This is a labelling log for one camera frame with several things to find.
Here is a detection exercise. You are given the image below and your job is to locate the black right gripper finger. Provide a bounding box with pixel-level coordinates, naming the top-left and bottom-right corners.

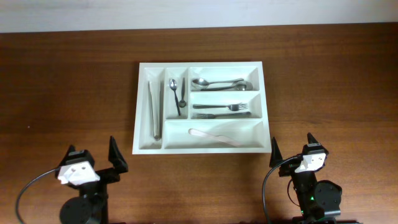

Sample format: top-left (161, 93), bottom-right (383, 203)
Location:
top-left (302, 133), bottom-right (329, 155)
top-left (269, 137), bottom-right (283, 168)

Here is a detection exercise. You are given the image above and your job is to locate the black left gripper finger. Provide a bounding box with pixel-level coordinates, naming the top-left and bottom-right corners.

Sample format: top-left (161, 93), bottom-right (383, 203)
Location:
top-left (108, 136), bottom-right (128, 174)
top-left (58, 145), bottom-right (95, 167)

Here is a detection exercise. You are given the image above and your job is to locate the small steel fork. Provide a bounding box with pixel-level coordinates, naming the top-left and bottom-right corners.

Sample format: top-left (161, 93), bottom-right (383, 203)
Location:
top-left (193, 103), bottom-right (249, 111)

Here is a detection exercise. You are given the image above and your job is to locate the white plastic knife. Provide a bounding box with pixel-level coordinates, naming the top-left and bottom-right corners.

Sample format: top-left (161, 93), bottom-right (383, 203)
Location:
top-left (188, 128), bottom-right (242, 147)

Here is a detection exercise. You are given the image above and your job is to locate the large steel fork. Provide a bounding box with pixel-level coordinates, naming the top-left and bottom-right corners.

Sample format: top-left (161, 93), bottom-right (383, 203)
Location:
top-left (191, 111), bottom-right (252, 119)

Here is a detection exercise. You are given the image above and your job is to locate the small steel measuring spoon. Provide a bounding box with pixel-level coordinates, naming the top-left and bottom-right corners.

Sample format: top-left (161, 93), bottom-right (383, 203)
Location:
top-left (169, 79), bottom-right (181, 116)

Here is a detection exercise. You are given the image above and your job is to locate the steel tablespoon long handle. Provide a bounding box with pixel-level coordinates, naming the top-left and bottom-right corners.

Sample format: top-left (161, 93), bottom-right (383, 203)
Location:
top-left (192, 78), bottom-right (244, 90)

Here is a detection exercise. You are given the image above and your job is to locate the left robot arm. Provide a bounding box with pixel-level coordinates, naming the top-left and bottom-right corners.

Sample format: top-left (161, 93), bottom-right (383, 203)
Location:
top-left (55, 136), bottom-right (128, 224)

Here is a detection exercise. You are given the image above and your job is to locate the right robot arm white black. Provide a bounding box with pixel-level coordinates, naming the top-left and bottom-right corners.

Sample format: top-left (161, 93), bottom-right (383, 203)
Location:
top-left (269, 133), bottom-right (342, 223)

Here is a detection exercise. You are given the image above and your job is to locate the white plastic cutlery tray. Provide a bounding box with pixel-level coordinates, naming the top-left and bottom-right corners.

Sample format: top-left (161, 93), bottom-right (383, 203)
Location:
top-left (132, 62), bottom-right (271, 154)

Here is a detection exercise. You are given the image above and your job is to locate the black right camera cable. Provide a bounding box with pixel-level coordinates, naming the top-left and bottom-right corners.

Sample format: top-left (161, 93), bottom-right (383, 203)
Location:
top-left (261, 155), bottom-right (304, 224)

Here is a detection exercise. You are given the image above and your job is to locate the black camera cable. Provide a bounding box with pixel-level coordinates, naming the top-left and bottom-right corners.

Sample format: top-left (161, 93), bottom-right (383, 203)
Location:
top-left (15, 167), bottom-right (62, 224)
top-left (261, 155), bottom-right (304, 224)

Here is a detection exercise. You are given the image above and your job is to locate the black left camera cable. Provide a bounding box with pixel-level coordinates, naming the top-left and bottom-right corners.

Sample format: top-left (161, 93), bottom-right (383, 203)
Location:
top-left (15, 167), bottom-right (62, 224)

